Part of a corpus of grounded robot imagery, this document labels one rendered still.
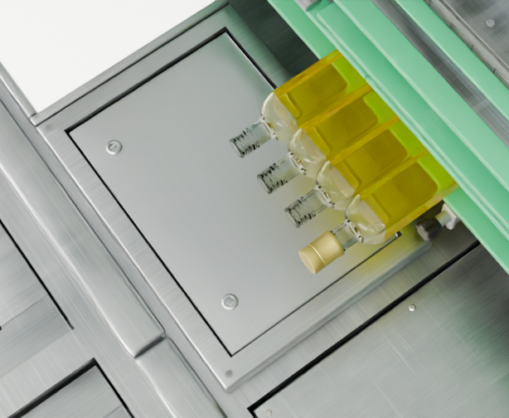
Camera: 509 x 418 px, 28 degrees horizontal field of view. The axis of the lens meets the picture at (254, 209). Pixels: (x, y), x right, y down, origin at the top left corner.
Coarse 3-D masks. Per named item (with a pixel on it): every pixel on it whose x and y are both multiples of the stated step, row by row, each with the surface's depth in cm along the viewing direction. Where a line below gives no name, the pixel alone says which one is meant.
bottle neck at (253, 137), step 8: (248, 128) 130; (256, 128) 130; (264, 128) 130; (240, 136) 129; (248, 136) 129; (256, 136) 129; (264, 136) 130; (272, 136) 130; (232, 144) 131; (240, 144) 129; (248, 144) 129; (256, 144) 130; (240, 152) 129; (248, 152) 130
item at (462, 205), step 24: (288, 0) 142; (288, 24) 142; (312, 24) 141; (312, 48) 139; (336, 48) 139; (456, 192) 130; (480, 216) 129; (480, 240) 128; (504, 240) 127; (504, 264) 126
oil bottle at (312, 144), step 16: (352, 96) 130; (368, 96) 130; (336, 112) 129; (352, 112) 129; (368, 112) 129; (384, 112) 129; (304, 128) 128; (320, 128) 128; (336, 128) 128; (352, 128) 128; (368, 128) 128; (288, 144) 129; (304, 144) 128; (320, 144) 127; (336, 144) 127; (304, 160) 127; (320, 160) 127
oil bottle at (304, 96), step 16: (320, 64) 131; (336, 64) 131; (288, 80) 131; (304, 80) 130; (320, 80) 130; (336, 80) 130; (352, 80) 130; (272, 96) 130; (288, 96) 129; (304, 96) 129; (320, 96) 129; (336, 96) 130; (272, 112) 129; (288, 112) 129; (304, 112) 129; (320, 112) 130; (272, 128) 130; (288, 128) 129
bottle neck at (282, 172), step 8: (280, 160) 129; (288, 160) 128; (272, 168) 128; (280, 168) 128; (288, 168) 128; (296, 168) 128; (264, 176) 128; (272, 176) 128; (280, 176) 128; (288, 176) 128; (264, 184) 130; (272, 184) 128; (280, 184) 128; (272, 192) 128
